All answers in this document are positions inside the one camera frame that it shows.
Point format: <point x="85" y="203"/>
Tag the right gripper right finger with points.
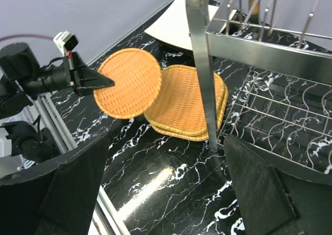
<point x="277" y="195"/>

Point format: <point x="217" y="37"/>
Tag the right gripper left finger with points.
<point x="57" y="196"/>

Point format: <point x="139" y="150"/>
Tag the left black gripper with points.
<point x="80" y="77"/>

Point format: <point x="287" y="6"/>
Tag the round woven bamboo tray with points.
<point x="137" y="77"/>

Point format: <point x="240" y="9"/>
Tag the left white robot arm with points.
<point x="23" y="80"/>

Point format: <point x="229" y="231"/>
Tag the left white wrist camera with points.
<point x="65" y="41"/>

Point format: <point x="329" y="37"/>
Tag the steel wire dish rack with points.
<point x="282" y="102"/>

